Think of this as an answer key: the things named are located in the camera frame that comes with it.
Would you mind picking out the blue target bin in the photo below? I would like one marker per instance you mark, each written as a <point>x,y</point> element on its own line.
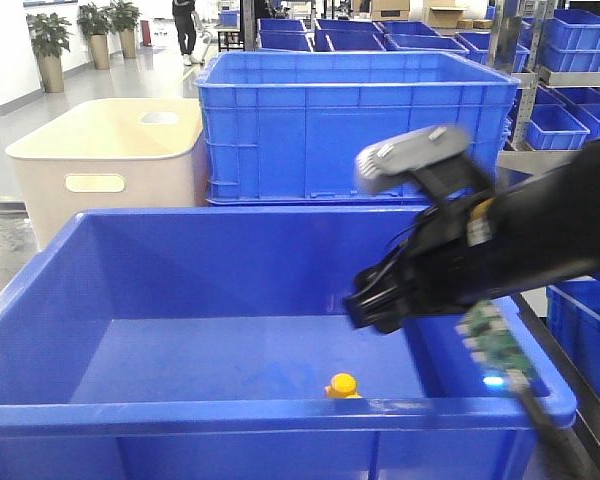
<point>197,343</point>

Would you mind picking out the yellow studded toy brick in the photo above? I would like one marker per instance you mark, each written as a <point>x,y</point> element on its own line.
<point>342,386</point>

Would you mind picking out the person in black clothes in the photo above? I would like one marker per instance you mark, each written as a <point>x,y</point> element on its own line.
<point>182,12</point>

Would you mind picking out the cream plastic tub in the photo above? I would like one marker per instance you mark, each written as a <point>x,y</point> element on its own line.
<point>111,153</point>

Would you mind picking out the large blue stacking crate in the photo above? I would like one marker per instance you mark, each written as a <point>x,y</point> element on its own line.
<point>285,127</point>

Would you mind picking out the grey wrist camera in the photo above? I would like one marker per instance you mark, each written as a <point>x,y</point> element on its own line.
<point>387,164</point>

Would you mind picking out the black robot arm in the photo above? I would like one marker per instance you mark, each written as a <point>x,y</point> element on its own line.
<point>543,231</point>

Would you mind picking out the green circuit board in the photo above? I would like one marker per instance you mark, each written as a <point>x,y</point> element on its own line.
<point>487,335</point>

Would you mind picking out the potted plant left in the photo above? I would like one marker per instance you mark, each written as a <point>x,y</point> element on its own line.
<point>49,37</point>

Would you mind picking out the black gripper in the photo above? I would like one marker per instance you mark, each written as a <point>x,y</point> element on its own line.
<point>436,270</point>

